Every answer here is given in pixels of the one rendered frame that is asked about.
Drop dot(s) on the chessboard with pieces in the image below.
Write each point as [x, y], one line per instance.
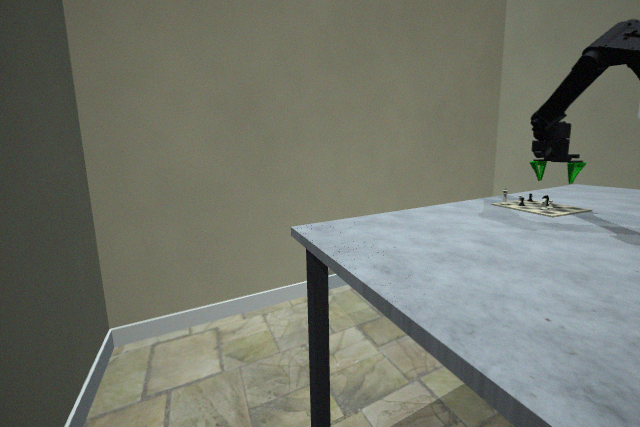
[534, 207]

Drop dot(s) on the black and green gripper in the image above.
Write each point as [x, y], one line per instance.
[559, 158]

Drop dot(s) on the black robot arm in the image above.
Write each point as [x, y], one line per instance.
[619, 45]

